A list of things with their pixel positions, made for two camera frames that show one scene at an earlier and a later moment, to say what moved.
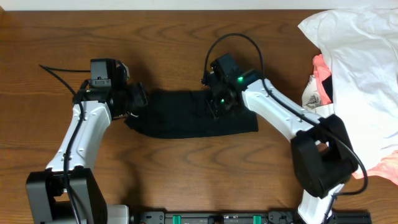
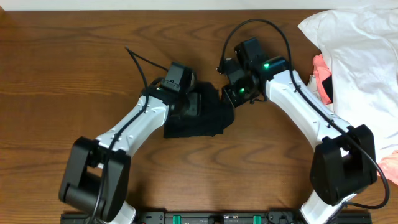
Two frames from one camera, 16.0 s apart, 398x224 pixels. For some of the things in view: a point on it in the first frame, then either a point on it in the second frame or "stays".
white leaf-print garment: (311, 99) stays
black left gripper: (139, 98) -> (195, 106)
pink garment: (321, 72) stays
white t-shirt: (362, 46) stays
